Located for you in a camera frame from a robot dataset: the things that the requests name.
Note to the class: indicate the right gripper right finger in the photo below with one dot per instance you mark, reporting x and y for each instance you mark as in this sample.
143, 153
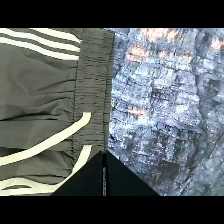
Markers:
126, 181

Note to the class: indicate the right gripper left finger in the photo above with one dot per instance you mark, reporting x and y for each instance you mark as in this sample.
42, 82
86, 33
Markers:
85, 180

